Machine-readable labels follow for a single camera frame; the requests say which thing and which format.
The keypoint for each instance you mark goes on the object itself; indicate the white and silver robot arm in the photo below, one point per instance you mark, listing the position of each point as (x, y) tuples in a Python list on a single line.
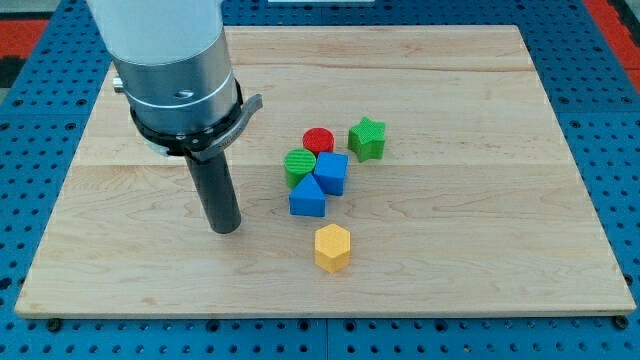
[(176, 73)]

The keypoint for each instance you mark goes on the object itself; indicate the blue cube block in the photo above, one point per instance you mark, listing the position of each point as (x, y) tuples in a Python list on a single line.
[(330, 172)]

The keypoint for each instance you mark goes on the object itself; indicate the green star block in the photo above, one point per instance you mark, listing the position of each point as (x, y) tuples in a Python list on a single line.
[(367, 139)]

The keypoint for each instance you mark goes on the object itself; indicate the blue triangular prism block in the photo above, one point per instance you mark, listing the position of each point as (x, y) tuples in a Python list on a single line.
[(307, 198)]

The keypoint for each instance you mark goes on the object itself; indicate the green cylinder block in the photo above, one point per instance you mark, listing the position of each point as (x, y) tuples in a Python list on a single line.
[(297, 164)]

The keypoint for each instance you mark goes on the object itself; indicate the red cylinder block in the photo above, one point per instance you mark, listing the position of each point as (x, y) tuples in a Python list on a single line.
[(318, 139)]

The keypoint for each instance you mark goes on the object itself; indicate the yellow hexagonal prism block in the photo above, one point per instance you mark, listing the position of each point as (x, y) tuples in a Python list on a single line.
[(332, 248)]

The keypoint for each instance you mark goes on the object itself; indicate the light wooden board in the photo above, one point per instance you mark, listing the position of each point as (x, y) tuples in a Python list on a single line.
[(477, 208)]

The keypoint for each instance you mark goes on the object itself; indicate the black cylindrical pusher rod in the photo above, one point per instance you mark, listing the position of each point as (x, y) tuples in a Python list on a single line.
[(213, 182)]

